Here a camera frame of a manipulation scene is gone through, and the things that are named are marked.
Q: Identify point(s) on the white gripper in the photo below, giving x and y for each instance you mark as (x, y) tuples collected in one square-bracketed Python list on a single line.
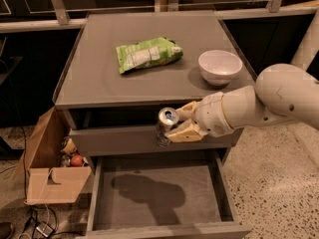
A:
[(209, 114)]

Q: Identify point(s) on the redbull can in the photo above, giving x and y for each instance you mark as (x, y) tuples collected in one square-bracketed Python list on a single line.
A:
[(167, 120)]

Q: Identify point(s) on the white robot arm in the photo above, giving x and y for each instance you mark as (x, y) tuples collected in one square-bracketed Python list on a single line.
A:
[(283, 93)]

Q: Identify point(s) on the grey top drawer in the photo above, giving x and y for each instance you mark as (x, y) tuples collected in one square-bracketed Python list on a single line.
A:
[(138, 139)]

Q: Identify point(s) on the grey open middle drawer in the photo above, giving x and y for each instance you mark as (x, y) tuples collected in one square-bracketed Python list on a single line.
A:
[(165, 195)]

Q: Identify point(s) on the grey drawer cabinet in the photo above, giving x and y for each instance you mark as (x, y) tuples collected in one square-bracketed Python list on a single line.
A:
[(93, 94)]

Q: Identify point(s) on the white bowl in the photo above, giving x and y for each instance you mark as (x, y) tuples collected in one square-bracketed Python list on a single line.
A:
[(219, 67)]

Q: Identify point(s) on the green chip bag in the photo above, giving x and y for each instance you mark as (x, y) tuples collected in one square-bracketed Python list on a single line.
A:
[(148, 54)]

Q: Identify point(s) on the red apple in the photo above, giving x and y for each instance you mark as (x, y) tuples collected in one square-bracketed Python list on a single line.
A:
[(76, 160)]

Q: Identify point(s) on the snack packet in box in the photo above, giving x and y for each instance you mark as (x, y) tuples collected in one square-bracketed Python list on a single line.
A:
[(68, 146)]

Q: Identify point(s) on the brown cardboard box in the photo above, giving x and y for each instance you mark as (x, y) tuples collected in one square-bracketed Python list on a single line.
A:
[(49, 182)]

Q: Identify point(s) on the dark shoe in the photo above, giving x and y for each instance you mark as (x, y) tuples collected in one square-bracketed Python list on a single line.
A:
[(6, 230)]

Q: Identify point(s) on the metal railing frame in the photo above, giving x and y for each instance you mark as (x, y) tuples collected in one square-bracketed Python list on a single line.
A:
[(24, 15)]

